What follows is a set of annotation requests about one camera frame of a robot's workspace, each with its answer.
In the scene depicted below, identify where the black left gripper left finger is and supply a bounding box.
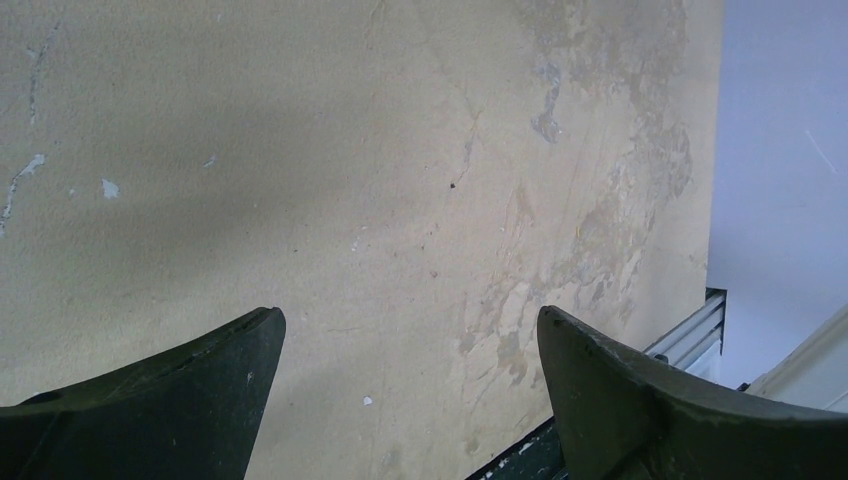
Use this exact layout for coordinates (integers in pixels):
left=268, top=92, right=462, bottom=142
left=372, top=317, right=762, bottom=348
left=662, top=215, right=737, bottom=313
left=1, top=307, right=286, bottom=479

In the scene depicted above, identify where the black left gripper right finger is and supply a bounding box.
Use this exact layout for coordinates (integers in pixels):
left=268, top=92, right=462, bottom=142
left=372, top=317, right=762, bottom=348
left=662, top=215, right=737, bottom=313
left=537, top=306, right=847, bottom=479

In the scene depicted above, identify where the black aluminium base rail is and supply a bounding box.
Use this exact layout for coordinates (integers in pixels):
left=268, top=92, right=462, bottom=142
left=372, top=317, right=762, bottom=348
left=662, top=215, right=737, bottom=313
left=470, top=288, right=727, bottom=480

